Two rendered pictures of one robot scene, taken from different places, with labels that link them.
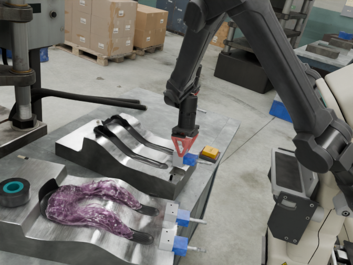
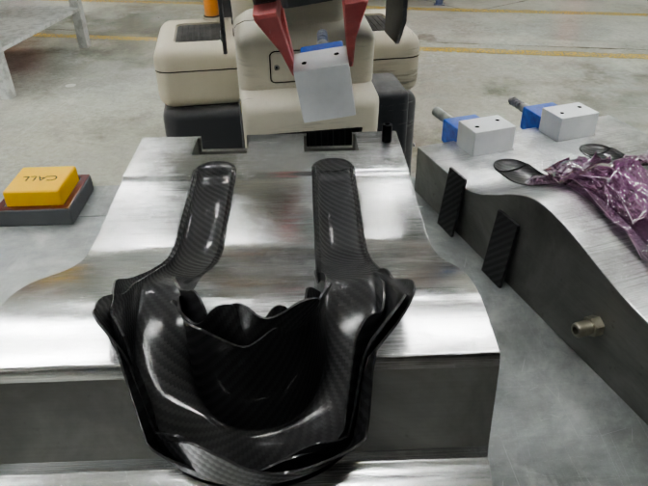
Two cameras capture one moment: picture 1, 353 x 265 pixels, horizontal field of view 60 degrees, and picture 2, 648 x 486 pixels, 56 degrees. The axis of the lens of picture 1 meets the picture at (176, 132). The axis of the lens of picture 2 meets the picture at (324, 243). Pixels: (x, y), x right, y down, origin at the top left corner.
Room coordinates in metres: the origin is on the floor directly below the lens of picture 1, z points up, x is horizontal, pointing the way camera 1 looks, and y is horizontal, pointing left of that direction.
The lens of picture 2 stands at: (1.07, 0.50, 1.14)
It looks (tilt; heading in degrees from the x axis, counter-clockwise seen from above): 33 degrees down; 251
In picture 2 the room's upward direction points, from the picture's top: 1 degrees counter-clockwise
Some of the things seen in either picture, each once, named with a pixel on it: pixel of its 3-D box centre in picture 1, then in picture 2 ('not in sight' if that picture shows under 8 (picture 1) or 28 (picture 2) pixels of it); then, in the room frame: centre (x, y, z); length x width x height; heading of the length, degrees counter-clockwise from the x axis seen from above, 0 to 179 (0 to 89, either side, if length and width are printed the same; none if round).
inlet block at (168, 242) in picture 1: (183, 246); (541, 118); (0.59, -0.08, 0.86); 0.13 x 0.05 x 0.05; 90
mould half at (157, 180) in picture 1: (130, 148); (257, 305); (1.00, 0.17, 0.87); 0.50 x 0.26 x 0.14; 73
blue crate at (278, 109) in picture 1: (296, 111); not in sight; (3.90, -1.53, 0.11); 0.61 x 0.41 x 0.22; 61
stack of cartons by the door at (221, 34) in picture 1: (215, 26); not in sight; (7.83, -0.42, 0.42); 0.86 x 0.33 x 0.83; 61
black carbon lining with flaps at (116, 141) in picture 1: (133, 139); (268, 234); (0.99, 0.16, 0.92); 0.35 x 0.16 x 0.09; 73
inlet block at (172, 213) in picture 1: (185, 218); (462, 130); (0.70, -0.08, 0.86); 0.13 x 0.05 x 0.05; 90
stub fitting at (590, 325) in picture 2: not in sight; (586, 327); (0.78, 0.24, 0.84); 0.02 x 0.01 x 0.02; 0
